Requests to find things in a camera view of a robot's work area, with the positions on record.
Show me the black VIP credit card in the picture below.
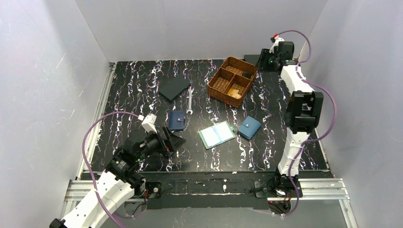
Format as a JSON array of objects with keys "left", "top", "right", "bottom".
[{"left": 242, "top": 72, "right": 252, "bottom": 79}]

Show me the green card holder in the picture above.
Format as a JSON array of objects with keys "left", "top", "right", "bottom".
[{"left": 198, "top": 121, "right": 236, "bottom": 150}]

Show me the brown credit card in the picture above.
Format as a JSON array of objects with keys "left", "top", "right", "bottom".
[{"left": 227, "top": 88, "right": 242, "bottom": 99}]

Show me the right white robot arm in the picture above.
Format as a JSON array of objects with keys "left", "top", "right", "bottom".
[{"left": 259, "top": 36, "right": 324, "bottom": 188}]

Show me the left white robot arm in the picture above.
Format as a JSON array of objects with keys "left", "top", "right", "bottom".
[{"left": 49, "top": 127, "right": 186, "bottom": 228}]

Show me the navy blue card holder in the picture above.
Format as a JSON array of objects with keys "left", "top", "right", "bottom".
[{"left": 168, "top": 111, "right": 185, "bottom": 131}]

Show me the light blue card holder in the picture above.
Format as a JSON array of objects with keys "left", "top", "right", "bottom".
[{"left": 238, "top": 116, "right": 261, "bottom": 140}]

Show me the black rectangular box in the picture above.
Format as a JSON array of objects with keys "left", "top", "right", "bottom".
[{"left": 243, "top": 54, "right": 260, "bottom": 65}]

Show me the brown woven divided basket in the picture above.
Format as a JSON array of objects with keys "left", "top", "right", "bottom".
[{"left": 208, "top": 57, "right": 258, "bottom": 108}]

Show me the silver open-end wrench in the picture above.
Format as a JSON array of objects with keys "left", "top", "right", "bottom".
[{"left": 186, "top": 86, "right": 194, "bottom": 115}]

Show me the black flat square pad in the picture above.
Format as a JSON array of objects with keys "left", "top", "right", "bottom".
[{"left": 158, "top": 76, "right": 191, "bottom": 103}]

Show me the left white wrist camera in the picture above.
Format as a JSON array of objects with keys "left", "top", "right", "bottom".
[{"left": 137, "top": 114, "right": 157, "bottom": 133}]

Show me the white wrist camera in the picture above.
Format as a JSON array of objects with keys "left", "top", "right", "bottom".
[
  {"left": 137, "top": 114, "right": 157, "bottom": 133},
  {"left": 270, "top": 34, "right": 285, "bottom": 53}
]

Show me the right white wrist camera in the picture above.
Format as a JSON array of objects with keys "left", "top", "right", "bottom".
[{"left": 270, "top": 34, "right": 285, "bottom": 53}]

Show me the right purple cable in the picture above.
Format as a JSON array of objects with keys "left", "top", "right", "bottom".
[{"left": 277, "top": 30, "right": 338, "bottom": 218}]

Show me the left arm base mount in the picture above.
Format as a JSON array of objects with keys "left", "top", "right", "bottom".
[{"left": 134, "top": 180, "right": 162, "bottom": 200}]

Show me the aluminium frame rail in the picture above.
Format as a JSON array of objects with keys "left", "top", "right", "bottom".
[{"left": 58, "top": 63, "right": 149, "bottom": 228}]

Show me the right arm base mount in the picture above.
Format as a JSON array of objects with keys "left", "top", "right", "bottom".
[{"left": 249, "top": 178, "right": 303, "bottom": 217}]

